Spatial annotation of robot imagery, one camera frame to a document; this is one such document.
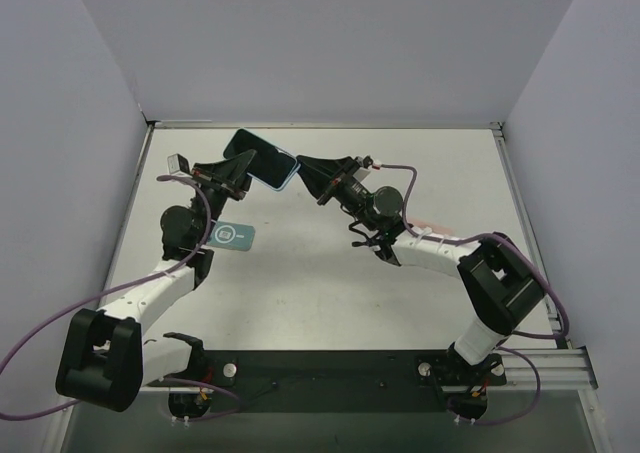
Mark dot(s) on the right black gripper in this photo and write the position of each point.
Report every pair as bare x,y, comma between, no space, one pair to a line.
333,181

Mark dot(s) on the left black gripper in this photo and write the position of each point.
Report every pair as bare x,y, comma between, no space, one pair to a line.
218,182

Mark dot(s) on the teal phone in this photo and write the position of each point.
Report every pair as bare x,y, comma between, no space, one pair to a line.
244,140

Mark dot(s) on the pink phone case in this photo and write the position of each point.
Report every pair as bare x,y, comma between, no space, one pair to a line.
424,225

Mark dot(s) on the light blue phone case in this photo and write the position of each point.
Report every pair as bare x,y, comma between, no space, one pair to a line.
274,168

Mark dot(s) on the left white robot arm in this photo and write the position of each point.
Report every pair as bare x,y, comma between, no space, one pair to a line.
109,353

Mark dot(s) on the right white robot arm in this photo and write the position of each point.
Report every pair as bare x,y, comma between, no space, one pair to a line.
502,286

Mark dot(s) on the dark teal phone case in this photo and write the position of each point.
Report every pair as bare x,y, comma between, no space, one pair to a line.
232,236

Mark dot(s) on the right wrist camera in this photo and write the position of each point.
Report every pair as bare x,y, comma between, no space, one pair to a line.
365,166

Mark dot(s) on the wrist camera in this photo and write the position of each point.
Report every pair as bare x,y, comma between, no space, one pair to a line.
365,166
178,165

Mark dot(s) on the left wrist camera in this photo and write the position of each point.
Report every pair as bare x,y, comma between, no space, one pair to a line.
178,165

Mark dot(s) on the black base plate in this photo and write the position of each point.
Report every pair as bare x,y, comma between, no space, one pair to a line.
358,381

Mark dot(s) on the aluminium front rail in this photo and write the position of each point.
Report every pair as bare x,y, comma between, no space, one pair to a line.
558,370

